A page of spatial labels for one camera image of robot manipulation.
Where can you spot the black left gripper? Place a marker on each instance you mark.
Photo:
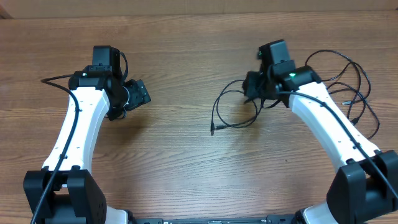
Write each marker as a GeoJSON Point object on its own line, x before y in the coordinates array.
{"type": "Point", "coordinates": [140, 93]}

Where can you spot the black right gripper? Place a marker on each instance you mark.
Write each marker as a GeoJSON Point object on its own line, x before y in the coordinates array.
{"type": "Point", "coordinates": [250, 92]}

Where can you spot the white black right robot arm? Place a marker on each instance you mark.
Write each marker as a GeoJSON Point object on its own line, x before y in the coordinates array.
{"type": "Point", "coordinates": [365, 183]}

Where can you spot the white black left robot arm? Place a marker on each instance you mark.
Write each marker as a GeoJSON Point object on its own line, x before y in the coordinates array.
{"type": "Point", "coordinates": [64, 190]}

